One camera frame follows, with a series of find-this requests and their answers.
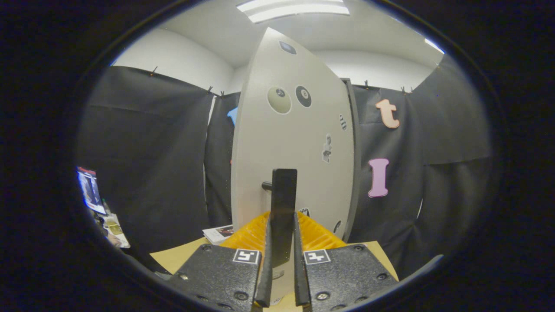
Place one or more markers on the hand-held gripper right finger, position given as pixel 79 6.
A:
pixel 299 277

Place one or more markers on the pale cluttered items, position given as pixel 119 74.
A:
pixel 113 227

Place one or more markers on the grey shoe cabinet door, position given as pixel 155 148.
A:
pixel 282 130

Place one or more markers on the large ceiling light panel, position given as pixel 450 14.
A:
pixel 295 11

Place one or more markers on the blue and white poster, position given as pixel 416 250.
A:
pixel 91 190

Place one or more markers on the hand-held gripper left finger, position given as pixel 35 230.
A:
pixel 265 277

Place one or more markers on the small ceiling light panel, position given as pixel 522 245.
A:
pixel 433 45

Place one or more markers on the black backdrop cloth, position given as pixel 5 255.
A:
pixel 151 151

